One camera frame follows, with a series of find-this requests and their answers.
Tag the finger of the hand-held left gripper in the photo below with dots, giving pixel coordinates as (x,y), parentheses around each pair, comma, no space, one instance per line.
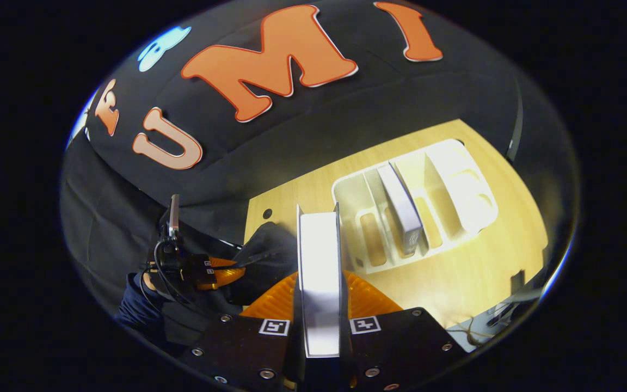
(221,263)
(223,279)

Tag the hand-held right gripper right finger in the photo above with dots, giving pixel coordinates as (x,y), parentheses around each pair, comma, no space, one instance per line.
(400,348)

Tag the black schoolbag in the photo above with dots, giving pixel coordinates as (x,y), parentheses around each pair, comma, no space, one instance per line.
(270,245)

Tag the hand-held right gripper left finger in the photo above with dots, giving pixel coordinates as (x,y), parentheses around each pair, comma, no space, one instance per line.
(237,348)

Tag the blue book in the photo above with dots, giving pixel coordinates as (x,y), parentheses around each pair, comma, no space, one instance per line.
(400,207)

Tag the white bookshelf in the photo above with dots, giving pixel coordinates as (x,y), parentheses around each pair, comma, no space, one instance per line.
(466,190)

